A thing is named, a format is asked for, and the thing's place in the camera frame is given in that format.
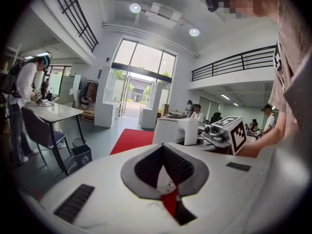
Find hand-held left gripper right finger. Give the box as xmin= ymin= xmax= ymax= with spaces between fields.
xmin=159 ymin=142 xmax=273 ymax=234

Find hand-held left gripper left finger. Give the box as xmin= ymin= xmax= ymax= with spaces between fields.
xmin=24 ymin=142 xmax=182 ymax=234

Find plain white shelf cabinet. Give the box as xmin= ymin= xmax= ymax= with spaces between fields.
xmin=139 ymin=81 xmax=164 ymax=130

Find dark plastic trash bin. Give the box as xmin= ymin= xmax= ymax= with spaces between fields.
xmin=70 ymin=144 xmax=93 ymax=168

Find black wire waste basket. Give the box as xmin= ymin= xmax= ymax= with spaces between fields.
xmin=72 ymin=137 xmax=86 ymax=148

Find red cloth covered table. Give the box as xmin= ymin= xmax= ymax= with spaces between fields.
xmin=109 ymin=128 xmax=258 ymax=218

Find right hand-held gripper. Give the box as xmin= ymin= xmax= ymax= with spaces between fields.
xmin=197 ymin=116 xmax=247 ymax=156

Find black office chair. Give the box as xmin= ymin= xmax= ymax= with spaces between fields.
xmin=210 ymin=112 xmax=223 ymax=124

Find grey metal lockers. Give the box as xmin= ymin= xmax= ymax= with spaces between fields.
xmin=59 ymin=74 xmax=82 ymax=104

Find dark blue chair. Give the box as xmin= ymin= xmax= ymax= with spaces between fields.
xmin=21 ymin=107 xmax=73 ymax=167

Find tall glass entrance door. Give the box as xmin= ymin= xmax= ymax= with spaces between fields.
xmin=111 ymin=37 xmax=177 ymax=118

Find black curved balcony railing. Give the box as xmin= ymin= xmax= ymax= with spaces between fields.
xmin=47 ymin=0 xmax=99 ymax=53

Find grey table with black legs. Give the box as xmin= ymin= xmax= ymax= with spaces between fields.
xmin=24 ymin=102 xmax=86 ymax=175

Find white shelf cabinet with drawers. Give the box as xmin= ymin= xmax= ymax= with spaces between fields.
xmin=94 ymin=65 xmax=122 ymax=128

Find black straight mezzanine railing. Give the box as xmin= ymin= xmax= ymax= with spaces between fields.
xmin=191 ymin=45 xmax=277 ymax=82

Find person's pink-brown shirt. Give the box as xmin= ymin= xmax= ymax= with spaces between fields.
xmin=268 ymin=0 xmax=312 ymax=136

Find white plastic part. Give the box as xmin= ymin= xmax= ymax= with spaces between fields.
xmin=156 ymin=166 xmax=178 ymax=196

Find wooden pallets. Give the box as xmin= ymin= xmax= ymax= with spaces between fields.
xmin=78 ymin=107 xmax=96 ymax=121

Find white ceiling air conditioner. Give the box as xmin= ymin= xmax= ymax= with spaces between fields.
xmin=145 ymin=1 xmax=182 ymax=29

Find clothes rack with garments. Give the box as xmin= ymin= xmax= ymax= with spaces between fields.
xmin=81 ymin=79 xmax=99 ymax=104

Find large side window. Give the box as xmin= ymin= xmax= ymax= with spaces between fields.
xmin=46 ymin=66 xmax=72 ymax=95

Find person's right forearm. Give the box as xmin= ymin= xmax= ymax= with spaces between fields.
xmin=237 ymin=120 xmax=286 ymax=158

